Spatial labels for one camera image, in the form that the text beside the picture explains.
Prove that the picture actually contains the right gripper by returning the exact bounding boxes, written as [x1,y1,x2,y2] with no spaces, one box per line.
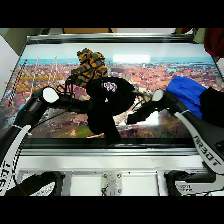
[126,103,158,126]

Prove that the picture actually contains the black T-shirt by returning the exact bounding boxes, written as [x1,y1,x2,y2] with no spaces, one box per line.
[84,76,138,145]

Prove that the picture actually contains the blue garment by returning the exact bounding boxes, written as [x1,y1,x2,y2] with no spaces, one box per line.
[165,75,208,120]

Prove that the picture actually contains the yellow and black patterned garment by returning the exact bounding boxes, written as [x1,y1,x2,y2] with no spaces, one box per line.
[65,47,110,89]

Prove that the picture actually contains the red garment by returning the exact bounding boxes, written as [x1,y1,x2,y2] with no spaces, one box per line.
[203,27,224,62]

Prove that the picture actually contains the black cable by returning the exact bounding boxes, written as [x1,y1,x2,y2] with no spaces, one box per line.
[31,108,71,130]

